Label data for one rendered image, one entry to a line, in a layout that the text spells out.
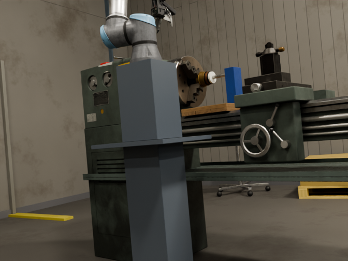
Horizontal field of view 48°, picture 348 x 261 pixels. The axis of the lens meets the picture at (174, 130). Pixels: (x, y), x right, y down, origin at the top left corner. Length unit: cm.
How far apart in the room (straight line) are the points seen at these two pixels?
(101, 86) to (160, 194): 109
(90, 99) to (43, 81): 281
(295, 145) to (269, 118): 17
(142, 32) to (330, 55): 366
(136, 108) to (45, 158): 366
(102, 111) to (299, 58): 329
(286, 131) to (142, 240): 80
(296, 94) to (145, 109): 65
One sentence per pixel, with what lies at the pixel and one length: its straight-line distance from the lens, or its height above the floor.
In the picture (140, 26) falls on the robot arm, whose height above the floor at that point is 126.
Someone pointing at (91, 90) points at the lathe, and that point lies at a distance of 266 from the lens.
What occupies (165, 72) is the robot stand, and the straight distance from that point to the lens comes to 178.
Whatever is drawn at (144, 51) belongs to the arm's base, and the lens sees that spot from 179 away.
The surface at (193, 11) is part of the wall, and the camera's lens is 608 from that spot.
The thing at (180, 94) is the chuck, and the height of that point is 100.
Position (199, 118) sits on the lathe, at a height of 84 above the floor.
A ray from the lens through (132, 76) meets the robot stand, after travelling 176.
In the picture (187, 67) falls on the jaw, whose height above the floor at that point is 115.
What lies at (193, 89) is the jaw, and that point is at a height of 103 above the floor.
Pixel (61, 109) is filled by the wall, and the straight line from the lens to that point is 554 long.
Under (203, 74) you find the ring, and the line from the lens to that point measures 230.
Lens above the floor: 75
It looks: 1 degrees up
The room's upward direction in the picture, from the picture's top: 5 degrees counter-clockwise
